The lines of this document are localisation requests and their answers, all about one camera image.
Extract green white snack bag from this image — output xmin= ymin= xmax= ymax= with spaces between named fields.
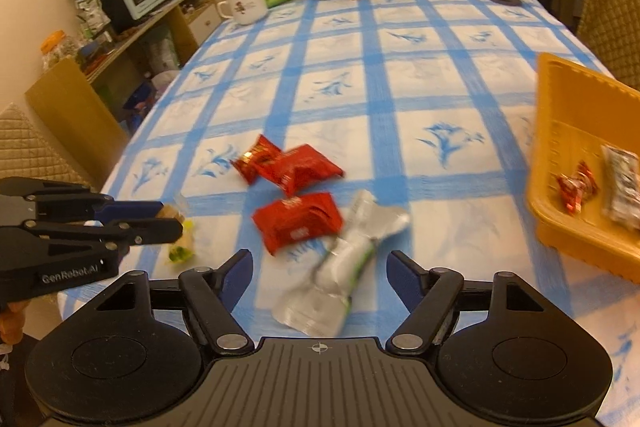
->
xmin=75 ymin=0 xmax=113 ymax=40

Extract blue checked tablecloth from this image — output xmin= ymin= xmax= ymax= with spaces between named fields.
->
xmin=57 ymin=0 xmax=640 ymax=427

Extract red gold twisted candy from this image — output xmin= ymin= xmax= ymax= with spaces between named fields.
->
xmin=231 ymin=134 xmax=283 ymax=185

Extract red pillow snack packet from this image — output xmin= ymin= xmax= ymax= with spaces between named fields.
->
xmin=251 ymin=192 xmax=345 ymax=257
xmin=260 ymin=144 xmax=346 ymax=198

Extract grey printed snack packet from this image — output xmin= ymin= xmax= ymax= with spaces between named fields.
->
xmin=600 ymin=144 xmax=640 ymax=230

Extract person's left hand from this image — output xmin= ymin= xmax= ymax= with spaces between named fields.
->
xmin=0 ymin=299 xmax=29 ymax=344

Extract orange plastic tray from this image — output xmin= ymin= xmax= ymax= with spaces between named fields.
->
xmin=527 ymin=52 xmax=640 ymax=285

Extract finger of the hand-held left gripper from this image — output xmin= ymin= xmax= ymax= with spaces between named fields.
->
xmin=0 ymin=177 xmax=164 ymax=226
xmin=0 ymin=217 xmax=184 ymax=279

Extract orange lid jar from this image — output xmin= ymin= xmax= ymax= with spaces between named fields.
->
xmin=40 ymin=31 xmax=83 ymax=72

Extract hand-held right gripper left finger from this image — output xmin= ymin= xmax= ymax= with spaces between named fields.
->
xmin=92 ymin=248 xmax=254 ymax=356

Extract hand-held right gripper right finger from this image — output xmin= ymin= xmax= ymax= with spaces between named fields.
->
xmin=385 ymin=249 xmax=549 ymax=356

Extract clear packet with brown biscuit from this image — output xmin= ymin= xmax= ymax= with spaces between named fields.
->
xmin=159 ymin=196 xmax=193 ymax=233

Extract quilted beige chair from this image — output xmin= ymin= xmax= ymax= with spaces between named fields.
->
xmin=577 ymin=0 xmax=640 ymax=80
xmin=0 ymin=103 xmax=93 ymax=188

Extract red white print candy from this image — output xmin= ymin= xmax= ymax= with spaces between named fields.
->
xmin=555 ymin=161 xmax=600 ymax=212

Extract white mug with print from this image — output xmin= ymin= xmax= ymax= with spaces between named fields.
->
xmin=216 ymin=0 xmax=268 ymax=25

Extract wooden shelf unit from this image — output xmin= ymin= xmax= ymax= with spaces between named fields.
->
xmin=25 ymin=0 xmax=223 ymax=180

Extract silver foil snack packet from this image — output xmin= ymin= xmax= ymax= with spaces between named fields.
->
xmin=272 ymin=189 xmax=411 ymax=338

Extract white drawer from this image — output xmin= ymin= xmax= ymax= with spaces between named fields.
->
xmin=192 ymin=4 xmax=221 ymax=38

